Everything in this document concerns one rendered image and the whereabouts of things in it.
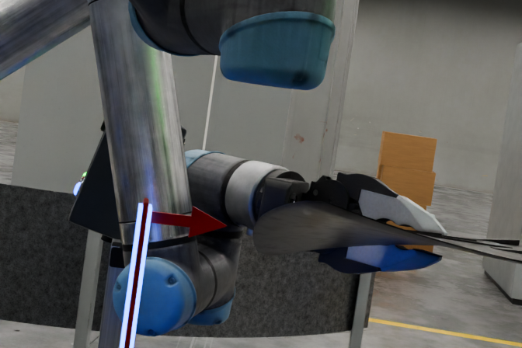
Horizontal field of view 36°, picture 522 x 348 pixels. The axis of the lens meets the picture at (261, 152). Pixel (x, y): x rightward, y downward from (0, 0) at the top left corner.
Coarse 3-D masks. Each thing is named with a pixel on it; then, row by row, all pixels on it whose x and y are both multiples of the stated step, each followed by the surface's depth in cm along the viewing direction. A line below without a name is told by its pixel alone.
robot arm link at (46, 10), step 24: (0, 0) 95; (24, 0) 94; (48, 0) 93; (72, 0) 93; (0, 24) 94; (24, 24) 94; (48, 24) 94; (72, 24) 95; (0, 48) 95; (24, 48) 96; (48, 48) 98; (0, 72) 98
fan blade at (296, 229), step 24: (264, 216) 60; (288, 216) 58; (312, 216) 56; (336, 216) 54; (360, 216) 53; (264, 240) 69; (288, 240) 69; (312, 240) 69; (336, 240) 68; (360, 240) 68; (384, 240) 66; (408, 240) 62; (432, 240) 55; (456, 240) 62; (480, 240) 67; (504, 240) 67
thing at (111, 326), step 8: (112, 272) 111; (120, 272) 111; (112, 280) 111; (112, 288) 111; (104, 296) 111; (112, 296) 111; (104, 304) 111; (112, 304) 112; (104, 312) 111; (112, 312) 112; (104, 320) 111; (112, 320) 113; (104, 328) 112; (112, 328) 113; (120, 328) 112; (104, 336) 112; (112, 336) 112; (120, 336) 112; (104, 344) 112; (112, 344) 112
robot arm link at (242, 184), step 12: (240, 168) 86; (252, 168) 86; (264, 168) 85; (276, 168) 85; (240, 180) 85; (252, 180) 84; (228, 192) 86; (240, 192) 84; (252, 192) 83; (228, 204) 86; (240, 204) 84; (252, 204) 83; (240, 216) 85; (252, 216) 84; (252, 228) 85
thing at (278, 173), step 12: (264, 180) 83; (300, 180) 86; (324, 180) 78; (336, 180) 77; (312, 192) 79; (324, 192) 78; (336, 192) 77; (348, 192) 76; (336, 204) 76; (348, 204) 76; (324, 252) 76
